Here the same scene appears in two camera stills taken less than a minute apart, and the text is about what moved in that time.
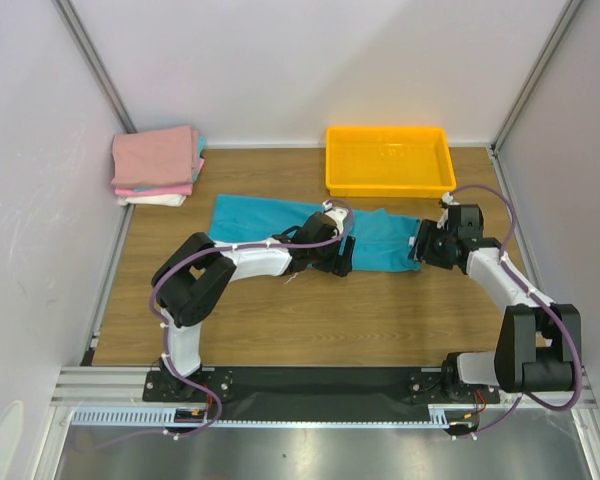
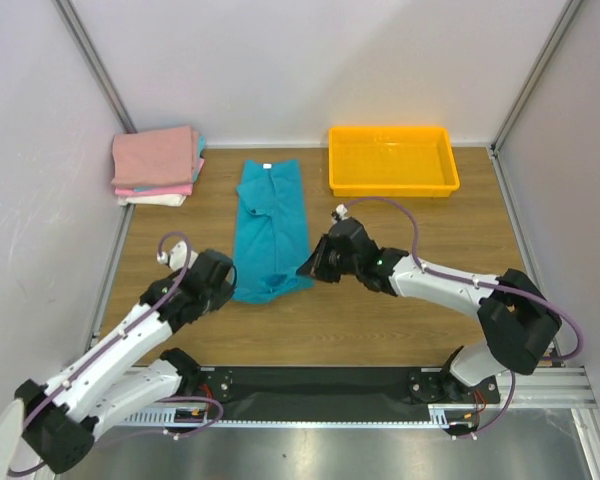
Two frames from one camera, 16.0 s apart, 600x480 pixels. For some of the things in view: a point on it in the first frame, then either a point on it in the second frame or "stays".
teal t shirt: x=380 y=242 → x=270 y=240
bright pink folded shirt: x=178 y=190 stays
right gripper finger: x=413 y=253 → x=312 y=267
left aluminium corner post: x=66 y=11 stays
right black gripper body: x=425 y=245 → x=327 y=257
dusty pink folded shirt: x=156 y=156 stays
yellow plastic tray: x=388 y=162 stays
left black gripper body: x=321 y=257 → x=217 y=296
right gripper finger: x=424 y=234 → x=318 y=253
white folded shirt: x=162 y=200 stays
